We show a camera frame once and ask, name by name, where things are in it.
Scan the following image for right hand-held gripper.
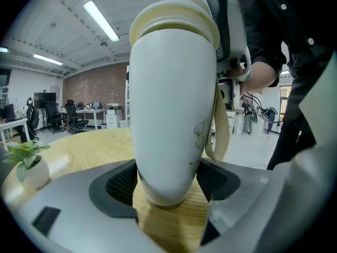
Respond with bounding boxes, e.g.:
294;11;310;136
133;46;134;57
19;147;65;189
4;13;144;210
204;0;254;82

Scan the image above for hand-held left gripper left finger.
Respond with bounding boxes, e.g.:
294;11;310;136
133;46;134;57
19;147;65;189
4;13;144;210
14;158;165;253

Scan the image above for black screen on stand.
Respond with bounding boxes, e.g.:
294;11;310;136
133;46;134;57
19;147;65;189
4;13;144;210
33;90;57;129

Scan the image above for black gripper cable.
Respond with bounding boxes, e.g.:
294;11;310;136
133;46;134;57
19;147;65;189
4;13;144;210
241;92;267;121

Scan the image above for black framed glass door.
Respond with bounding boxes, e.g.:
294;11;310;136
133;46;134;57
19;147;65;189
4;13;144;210
0;68;12;111

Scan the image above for long white office desk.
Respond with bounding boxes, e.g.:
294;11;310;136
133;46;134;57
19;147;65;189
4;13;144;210
58;109;107;130

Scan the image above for right hand-held gripper camera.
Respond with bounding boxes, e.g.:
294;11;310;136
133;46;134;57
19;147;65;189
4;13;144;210
217;77;241;111

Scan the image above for person's black trousers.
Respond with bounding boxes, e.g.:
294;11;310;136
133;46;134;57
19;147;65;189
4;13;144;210
266;112;317;171

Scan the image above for person's black buttoned shirt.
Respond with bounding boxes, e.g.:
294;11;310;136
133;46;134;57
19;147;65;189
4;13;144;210
229;0;337;128

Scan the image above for white printer on cabinet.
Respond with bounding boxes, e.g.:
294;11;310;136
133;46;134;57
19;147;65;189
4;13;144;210
105;102;123;130

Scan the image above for black office chair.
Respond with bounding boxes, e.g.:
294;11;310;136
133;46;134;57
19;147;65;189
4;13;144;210
24;97;41;141
64;99;90;135
44;102;65;134

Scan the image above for white paper cup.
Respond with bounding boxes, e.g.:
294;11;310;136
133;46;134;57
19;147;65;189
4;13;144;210
128;27;218;208

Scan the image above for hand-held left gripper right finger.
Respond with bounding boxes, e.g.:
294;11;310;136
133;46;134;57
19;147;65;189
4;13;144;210
196;157;290;253

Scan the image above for round wooden side table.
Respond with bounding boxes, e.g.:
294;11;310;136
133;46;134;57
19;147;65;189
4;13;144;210
0;127;230;253

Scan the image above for person's right forearm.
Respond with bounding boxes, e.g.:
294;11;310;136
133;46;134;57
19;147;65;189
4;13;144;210
237;61;279;95

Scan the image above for white lidded cup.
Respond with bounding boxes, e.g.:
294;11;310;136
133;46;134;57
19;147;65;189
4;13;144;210
128;0;232;163

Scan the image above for small potted green plant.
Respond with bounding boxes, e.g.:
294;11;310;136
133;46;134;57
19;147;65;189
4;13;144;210
2;140;51;190

